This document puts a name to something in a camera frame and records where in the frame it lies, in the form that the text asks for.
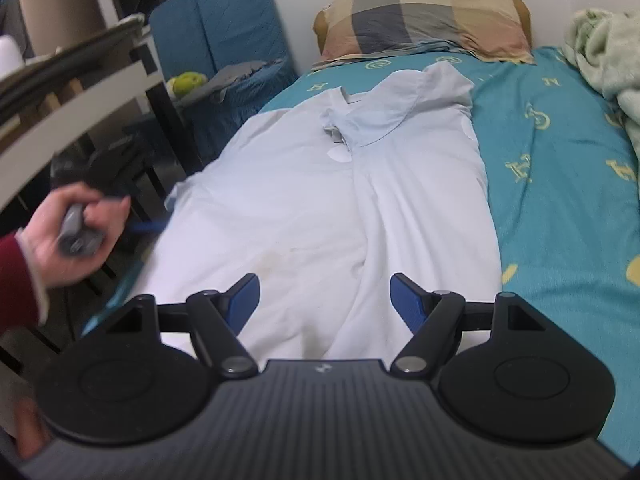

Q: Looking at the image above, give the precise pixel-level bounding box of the person left hand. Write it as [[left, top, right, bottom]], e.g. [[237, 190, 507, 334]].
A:
[[16, 182, 132, 291]]

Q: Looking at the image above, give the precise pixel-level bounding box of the wooden dining table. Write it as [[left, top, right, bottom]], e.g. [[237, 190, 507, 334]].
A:
[[1, 14, 203, 206]]

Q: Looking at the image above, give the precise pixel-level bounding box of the red sleeved left forearm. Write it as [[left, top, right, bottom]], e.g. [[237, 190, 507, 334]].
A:
[[0, 230, 49, 333]]

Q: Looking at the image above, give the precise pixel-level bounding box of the blue covered chair right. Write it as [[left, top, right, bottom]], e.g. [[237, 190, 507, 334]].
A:
[[186, 0, 297, 162]]

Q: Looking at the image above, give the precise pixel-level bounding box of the green patterned fleece blanket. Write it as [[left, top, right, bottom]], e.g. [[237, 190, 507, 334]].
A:
[[562, 9, 640, 155]]

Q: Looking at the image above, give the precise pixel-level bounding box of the blue covered chair left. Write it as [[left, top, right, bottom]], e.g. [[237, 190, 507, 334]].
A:
[[149, 0, 215, 80]]

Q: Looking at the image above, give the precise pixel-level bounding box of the blue covered chair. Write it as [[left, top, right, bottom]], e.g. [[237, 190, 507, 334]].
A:
[[186, 0, 297, 162], [149, 0, 215, 80]]

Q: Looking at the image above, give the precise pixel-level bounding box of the teal smiley bed sheet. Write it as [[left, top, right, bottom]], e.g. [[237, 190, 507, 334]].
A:
[[81, 45, 640, 466]]

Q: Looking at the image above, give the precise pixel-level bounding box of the white shirt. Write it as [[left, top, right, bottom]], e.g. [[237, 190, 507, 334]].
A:
[[134, 62, 501, 362]]

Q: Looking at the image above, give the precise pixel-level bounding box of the grey folded cloth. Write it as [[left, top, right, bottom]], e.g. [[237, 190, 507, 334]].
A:
[[181, 58, 282, 104]]

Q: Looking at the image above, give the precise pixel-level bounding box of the plaid checkered pillow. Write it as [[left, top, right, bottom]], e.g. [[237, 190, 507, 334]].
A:
[[314, 0, 534, 70]]

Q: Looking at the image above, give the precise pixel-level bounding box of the brown cardboard box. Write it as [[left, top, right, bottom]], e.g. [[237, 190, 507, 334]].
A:
[[18, 0, 106, 55]]

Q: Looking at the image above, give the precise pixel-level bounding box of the yellow green plush toy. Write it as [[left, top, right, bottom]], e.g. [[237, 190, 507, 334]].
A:
[[166, 72, 208, 100]]

